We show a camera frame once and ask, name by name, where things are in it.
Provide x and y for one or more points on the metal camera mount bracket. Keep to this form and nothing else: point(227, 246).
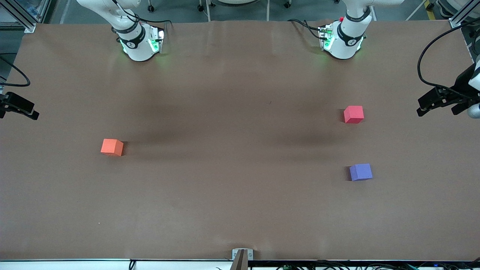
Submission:
point(242, 258)

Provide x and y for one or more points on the brown table cover sheet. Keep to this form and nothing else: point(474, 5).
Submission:
point(225, 206)

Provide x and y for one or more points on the aluminium frame post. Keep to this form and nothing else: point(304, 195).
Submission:
point(455, 21)
point(26, 24)

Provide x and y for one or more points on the purple cube block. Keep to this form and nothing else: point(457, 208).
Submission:
point(360, 172)

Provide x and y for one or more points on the red cube block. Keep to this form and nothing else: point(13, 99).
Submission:
point(353, 114)

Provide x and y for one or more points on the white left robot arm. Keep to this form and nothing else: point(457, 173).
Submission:
point(347, 37)

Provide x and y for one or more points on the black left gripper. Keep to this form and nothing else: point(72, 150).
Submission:
point(461, 84)

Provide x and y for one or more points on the white table edge strip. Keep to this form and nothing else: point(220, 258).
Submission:
point(56, 265)

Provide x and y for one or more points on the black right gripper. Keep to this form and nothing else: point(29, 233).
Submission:
point(15, 102)

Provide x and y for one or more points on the orange cube block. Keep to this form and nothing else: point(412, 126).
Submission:
point(111, 147)

